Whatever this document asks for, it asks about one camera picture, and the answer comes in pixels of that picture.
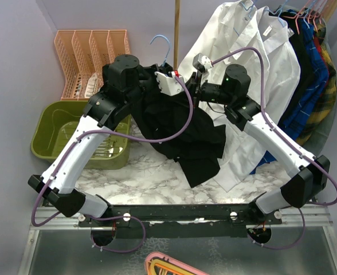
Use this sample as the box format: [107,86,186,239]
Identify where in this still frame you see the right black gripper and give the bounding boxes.
[170,72,233,110]

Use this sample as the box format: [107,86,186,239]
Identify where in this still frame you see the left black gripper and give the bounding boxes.
[126,64,169,106]

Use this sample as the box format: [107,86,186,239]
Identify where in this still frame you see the black shirt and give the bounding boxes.
[280,12,315,121]
[132,92,226,188]

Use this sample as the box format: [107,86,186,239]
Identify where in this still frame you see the light blue hanger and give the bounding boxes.
[150,34,171,66]

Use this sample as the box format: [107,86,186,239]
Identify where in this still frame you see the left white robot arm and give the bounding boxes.
[28,54,161,226]

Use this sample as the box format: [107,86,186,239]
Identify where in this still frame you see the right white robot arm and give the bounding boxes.
[191,64,330,224]

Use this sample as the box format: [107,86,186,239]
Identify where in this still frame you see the white shirt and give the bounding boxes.
[214,7,301,192]
[175,0,272,115]

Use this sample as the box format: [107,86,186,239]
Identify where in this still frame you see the front white shirt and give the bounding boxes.
[175,0,272,115]

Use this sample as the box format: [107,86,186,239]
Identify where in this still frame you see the black hanging shirt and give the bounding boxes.
[280,12,315,121]

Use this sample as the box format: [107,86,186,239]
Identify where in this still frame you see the blue plaid shirt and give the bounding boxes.
[248,10,330,175]

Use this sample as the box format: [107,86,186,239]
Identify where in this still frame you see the yellow plaid shirt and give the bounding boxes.
[292,22,337,146]

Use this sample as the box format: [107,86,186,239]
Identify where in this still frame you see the pink hanger stack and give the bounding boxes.
[144,252,207,275]

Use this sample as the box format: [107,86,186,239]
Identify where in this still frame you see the peach plastic file organizer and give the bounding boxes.
[54,29,130,101]

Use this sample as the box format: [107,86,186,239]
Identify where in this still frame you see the wooden rack pole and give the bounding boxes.
[173,0,181,69]

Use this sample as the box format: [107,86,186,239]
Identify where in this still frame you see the olive green plastic basin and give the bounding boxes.
[31,101,130,170]

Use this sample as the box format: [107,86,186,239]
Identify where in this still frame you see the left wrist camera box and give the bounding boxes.
[154,71,185,96]

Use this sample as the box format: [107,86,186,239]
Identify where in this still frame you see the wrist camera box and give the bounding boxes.
[192,53,213,73]
[154,71,185,96]

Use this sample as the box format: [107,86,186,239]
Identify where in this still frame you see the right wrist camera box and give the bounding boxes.
[192,53,213,73]

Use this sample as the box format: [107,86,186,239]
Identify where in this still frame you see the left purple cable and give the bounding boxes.
[32,76,194,253]

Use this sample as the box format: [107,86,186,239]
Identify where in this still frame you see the black mounting rail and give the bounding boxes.
[79,198,281,239]

